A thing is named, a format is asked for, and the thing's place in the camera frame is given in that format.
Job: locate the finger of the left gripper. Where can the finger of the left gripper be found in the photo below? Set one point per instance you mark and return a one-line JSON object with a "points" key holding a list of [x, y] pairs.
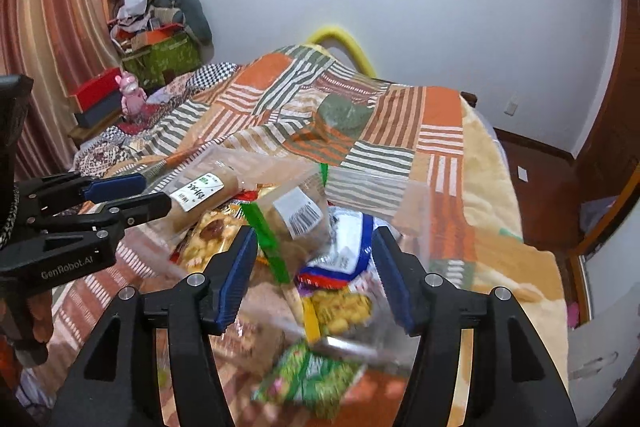
{"points": [[72, 188], [126, 212]]}

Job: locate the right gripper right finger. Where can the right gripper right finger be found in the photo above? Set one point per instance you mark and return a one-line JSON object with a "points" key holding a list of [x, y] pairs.
{"points": [[513, 382]]}

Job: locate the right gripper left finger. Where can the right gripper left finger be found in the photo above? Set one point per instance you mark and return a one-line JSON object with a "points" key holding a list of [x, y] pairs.
{"points": [[115, 381]]}

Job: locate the clear bag orange snacks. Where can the clear bag orange snacks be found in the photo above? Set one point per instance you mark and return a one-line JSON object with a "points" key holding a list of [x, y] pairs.
{"points": [[213, 234]]}

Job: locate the labelled bread roll pack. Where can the labelled bread roll pack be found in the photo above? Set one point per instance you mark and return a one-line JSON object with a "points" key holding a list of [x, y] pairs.
{"points": [[202, 186]]}

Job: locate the clear green-edged cookie bag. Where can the clear green-edged cookie bag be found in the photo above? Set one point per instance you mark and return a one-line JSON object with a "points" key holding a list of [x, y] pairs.
{"points": [[292, 224]]}

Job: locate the green pea snack bag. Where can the green pea snack bag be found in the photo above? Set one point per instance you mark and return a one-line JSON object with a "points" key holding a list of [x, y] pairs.
{"points": [[317, 382]]}

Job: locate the yellow chips snack bag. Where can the yellow chips snack bag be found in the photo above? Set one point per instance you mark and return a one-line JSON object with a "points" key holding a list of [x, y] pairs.
{"points": [[334, 313]]}

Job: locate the blue white snack bag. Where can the blue white snack bag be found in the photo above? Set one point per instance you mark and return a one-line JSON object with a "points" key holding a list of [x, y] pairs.
{"points": [[348, 254]]}

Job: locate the dark blue box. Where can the dark blue box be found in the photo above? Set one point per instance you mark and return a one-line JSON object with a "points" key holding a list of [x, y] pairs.
{"points": [[99, 111]]}

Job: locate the pink rabbit toy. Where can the pink rabbit toy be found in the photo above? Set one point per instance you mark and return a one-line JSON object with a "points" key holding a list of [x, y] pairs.
{"points": [[133, 97]]}

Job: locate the red gift box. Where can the red gift box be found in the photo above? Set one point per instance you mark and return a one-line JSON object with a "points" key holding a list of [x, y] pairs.
{"points": [[94, 90]]}

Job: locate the green shopping bag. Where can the green shopping bag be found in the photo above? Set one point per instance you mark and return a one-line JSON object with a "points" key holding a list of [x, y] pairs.
{"points": [[160, 63]]}

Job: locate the striped brown curtain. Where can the striped brown curtain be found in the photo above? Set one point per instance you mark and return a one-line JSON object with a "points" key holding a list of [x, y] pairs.
{"points": [[60, 44]]}

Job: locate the grey pillow on pile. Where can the grey pillow on pile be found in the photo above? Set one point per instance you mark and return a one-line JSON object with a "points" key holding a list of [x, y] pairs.
{"points": [[188, 13]]}

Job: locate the clear plastic storage box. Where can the clear plastic storage box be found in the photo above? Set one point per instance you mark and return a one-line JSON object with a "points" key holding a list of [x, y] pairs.
{"points": [[401, 205]]}

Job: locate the patchwork striped quilt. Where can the patchwork striped quilt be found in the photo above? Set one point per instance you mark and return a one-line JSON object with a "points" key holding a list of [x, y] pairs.
{"points": [[299, 108]]}

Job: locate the yellow foam headboard arch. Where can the yellow foam headboard arch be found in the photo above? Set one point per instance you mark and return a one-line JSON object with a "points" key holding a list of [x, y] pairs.
{"points": [[347, 42]]}

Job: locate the wooden wardrobe frame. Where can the wooden wardrobe frame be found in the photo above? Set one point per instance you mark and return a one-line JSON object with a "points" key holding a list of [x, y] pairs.
{"points": [[607, 166]]}

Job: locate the wall power socket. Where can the wall power socket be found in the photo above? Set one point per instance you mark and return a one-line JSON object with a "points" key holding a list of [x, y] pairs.
{"points": [[511, 108]]}

